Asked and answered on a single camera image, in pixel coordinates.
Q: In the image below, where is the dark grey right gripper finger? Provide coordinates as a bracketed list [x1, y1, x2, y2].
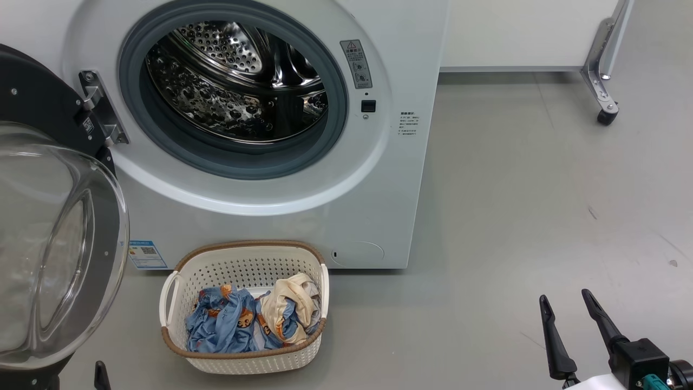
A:
[539, 295, 579, 380]
[581, 289, 631, 353]

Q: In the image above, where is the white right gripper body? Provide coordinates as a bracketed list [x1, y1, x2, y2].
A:
[562, 373, 629, 390]

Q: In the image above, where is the washing machine door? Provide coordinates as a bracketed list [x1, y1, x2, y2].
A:
[0, 43, 130, 390]

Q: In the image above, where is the blue bear-print garment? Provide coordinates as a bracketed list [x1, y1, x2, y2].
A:
[186, 284, 285, 354]

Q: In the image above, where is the cream garment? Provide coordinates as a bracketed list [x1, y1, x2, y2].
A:
[261, 273, 321, 345]

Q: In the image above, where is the white front-load washing machine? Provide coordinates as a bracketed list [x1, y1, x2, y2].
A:
[0, 0, 449, 270]

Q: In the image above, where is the metal door hinge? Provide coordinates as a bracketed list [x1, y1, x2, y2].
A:
[79, 69, 129, 147]

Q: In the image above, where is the blue energy label sticker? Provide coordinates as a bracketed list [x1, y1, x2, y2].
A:
[129, 240, 168, 270]

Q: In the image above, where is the cream perforated laundry basket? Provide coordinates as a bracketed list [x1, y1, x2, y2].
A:
[159, 240, 330, 375]

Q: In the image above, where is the grey wheeled stand leg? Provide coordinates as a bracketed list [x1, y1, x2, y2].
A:
[580, 0, 635, 126]

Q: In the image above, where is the white partition panel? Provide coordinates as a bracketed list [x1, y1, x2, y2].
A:
[440, 0, 618, 73]

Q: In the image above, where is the grey warning sticker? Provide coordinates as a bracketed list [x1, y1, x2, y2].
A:
[340, 39, 373, 89]

